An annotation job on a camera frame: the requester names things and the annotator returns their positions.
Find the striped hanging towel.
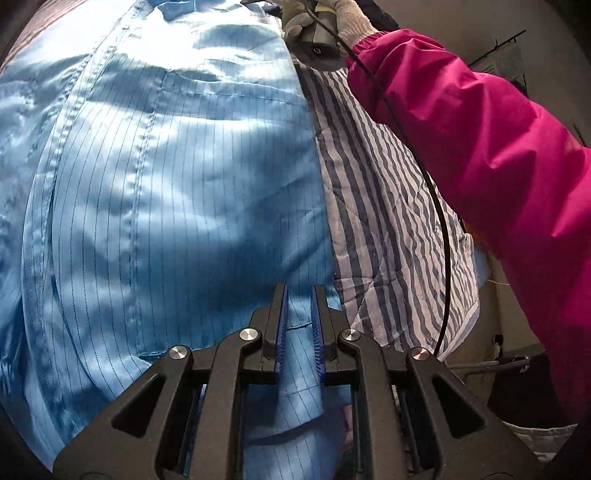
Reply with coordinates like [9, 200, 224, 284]
[485, 46, 525, 84]

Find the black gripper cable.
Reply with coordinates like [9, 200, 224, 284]
[302, 0, 451, 358]

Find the blue jacket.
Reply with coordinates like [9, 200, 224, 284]
[0, 0, 356, 480]

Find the person's right forearm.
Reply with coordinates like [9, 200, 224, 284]
[346, 28, 591, 425]

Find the person's right hand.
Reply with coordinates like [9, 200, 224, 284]
[281, 0, 379, 51]

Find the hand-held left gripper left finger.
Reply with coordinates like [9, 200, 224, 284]
[53, 282, 289, 480]

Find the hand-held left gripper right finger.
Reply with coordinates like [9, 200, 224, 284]
[312, 285, 543, 480]

